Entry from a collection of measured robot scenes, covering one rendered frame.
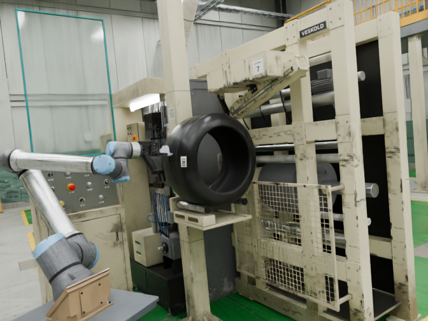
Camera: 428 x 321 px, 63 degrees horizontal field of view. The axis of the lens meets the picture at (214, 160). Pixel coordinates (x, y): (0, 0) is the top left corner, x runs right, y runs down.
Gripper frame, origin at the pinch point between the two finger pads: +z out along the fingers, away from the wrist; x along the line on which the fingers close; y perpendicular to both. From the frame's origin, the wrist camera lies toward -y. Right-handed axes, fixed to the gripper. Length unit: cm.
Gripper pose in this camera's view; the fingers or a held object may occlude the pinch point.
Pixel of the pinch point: (171, 155)
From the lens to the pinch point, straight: 204.2
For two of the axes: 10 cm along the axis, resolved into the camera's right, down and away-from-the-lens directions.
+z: 8.2, 0.1, 5.7
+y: 0.0, -10.0, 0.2
